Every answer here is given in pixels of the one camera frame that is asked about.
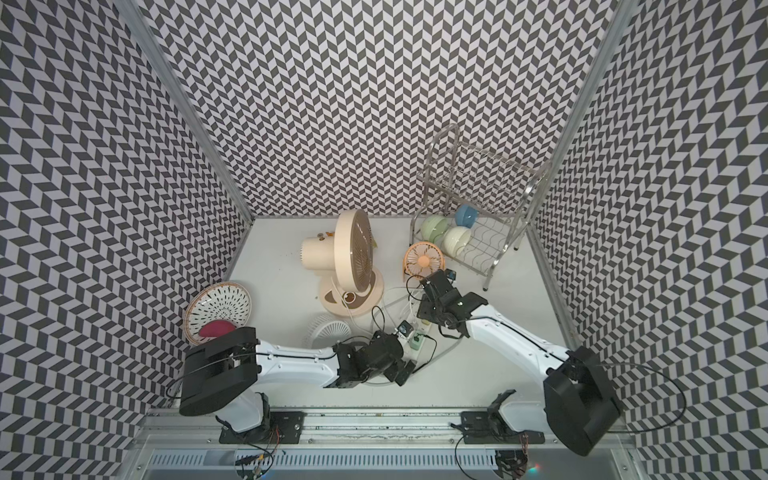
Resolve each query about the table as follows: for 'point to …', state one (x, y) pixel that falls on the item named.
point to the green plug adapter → (416, 342)
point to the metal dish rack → (474, 201)
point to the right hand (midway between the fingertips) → (429, 314)
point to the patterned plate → (224, 301)
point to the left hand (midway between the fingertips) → (401, 354)
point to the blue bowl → (466, 215)
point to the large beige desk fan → (351, 286)
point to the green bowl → (432, 226)
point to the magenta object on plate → (216, 328)
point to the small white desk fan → (327, 329)
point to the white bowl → (454, 239)
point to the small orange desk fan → (422, 259)
